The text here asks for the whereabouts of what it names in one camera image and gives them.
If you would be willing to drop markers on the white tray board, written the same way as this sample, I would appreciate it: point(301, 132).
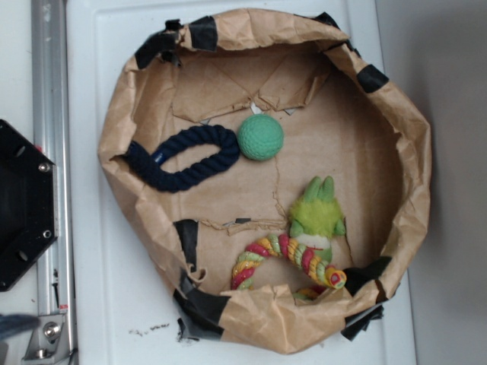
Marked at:
point(125, 314)

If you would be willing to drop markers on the green dimpled rubber ball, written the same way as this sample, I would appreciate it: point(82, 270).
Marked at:
point(260, 137)

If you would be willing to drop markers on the aluminium extrusion rail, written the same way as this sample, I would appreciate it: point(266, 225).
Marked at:
point(55, 268)

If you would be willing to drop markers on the metal corner bracket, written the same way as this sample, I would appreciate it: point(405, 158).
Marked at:
point(50, 342)

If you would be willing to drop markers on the green plush bunny toy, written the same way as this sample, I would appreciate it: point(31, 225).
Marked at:
point(316, 218)

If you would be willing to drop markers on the multicolour rope ring toy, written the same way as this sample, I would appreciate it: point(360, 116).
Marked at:
point(308, 260)

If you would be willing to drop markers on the brown paper bag bin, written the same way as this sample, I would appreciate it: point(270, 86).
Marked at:
point(170, 154)

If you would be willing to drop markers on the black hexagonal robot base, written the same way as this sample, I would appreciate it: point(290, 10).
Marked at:
point(28, 225)

